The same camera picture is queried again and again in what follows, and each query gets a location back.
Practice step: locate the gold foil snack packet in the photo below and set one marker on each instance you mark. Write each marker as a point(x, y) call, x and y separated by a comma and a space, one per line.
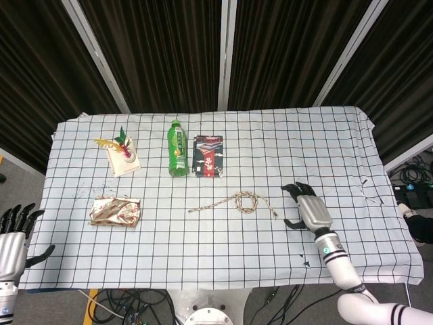
point(115, 212)

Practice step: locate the white partition frame bar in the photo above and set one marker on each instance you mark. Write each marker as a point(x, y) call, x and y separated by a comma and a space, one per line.
point(348, 54)
point(20, 159)
point(226, 54)
point(96, 55)
point(411, 154)

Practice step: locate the cream white box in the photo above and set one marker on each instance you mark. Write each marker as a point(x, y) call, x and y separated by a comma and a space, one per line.
point(121, 166)

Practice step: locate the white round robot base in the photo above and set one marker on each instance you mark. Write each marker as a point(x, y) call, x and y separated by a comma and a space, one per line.
point(209, 316)

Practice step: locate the green tea plastic bottle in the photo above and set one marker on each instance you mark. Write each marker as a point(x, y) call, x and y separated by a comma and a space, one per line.
point(178, 149)

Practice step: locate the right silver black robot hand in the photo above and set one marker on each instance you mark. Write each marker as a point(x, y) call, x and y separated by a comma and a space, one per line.
point(314, 211)

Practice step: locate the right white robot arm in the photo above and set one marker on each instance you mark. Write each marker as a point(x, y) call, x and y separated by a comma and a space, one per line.
point(345, 274)

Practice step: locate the yellow green red feather shuttlecock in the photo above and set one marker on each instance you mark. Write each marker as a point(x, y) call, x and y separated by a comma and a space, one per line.
point(126, 149)

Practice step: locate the dark blue red snack packet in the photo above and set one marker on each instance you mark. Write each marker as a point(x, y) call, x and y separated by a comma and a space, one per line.
point(208, 157)

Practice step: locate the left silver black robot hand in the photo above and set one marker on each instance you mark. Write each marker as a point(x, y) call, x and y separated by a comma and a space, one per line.
point(11, 250)

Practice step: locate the white black checked tablecloth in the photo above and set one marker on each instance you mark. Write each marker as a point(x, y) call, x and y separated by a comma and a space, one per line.
point(216, 243)

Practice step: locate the dark ribbed partition panel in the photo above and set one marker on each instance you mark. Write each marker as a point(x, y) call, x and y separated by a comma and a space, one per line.
point(159, 54)
point(395, 74)
point(287, 50)
point(37, 74)

